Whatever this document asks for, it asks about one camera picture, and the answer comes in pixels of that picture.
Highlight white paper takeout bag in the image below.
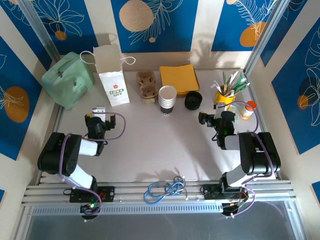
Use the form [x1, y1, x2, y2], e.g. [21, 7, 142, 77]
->
[79, 44, 136, 108]

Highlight clear glass container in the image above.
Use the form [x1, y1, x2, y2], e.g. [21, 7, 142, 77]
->
[228, 103, 242, 122]

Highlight stack of black lids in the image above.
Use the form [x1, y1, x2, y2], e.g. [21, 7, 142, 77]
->
[184, 90, 203, 111]

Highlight yellow holder cup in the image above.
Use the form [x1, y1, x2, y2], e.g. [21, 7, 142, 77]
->
[213, 89, 236, 111]

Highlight orange lid pill bottle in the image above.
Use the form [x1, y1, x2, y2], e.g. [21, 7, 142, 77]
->
[239, 100, 258, 121]

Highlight stack of paper cups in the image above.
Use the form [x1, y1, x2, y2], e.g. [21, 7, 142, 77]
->
[158, 85, 178, 118]

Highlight white paper straw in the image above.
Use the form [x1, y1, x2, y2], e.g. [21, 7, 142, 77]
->
[227, 70, 240, 90]

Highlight mint green zip case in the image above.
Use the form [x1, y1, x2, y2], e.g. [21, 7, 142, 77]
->
[41, 51, 96, 110]

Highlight stack of yellow napkins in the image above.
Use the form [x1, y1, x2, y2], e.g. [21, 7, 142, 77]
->
[159, 64, 201, 97]

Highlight stacked cardboard cup carriers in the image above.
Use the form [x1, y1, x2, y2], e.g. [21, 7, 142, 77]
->
[135, 70, 161, 104]

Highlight black connector module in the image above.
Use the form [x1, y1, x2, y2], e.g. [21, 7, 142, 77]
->
[221, 201, 243, 219]
[79, 201, 101, 221]

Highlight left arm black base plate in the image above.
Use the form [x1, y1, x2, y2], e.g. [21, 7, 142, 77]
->
[69, 186, 116, 203]

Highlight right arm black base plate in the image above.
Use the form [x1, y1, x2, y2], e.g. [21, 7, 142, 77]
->
[201, 184, 250, 201]

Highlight aluminium front rail frame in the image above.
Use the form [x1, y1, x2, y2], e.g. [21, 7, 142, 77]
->
[21, 178, 300, 208]

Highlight thin grey wire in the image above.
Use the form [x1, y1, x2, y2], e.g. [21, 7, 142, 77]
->
[172, 174, 189, 201]

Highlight coiled blue cable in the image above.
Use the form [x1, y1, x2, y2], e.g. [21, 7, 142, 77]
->
[143, 181, 186, 205]

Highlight aluminium frame post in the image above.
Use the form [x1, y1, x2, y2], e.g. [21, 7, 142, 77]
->
[18, 0, 61, 62]
[243, 0, 288, 76]

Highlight perforated grey cable duct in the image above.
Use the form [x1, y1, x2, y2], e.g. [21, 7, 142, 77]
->
[31, 203, 225, 216]

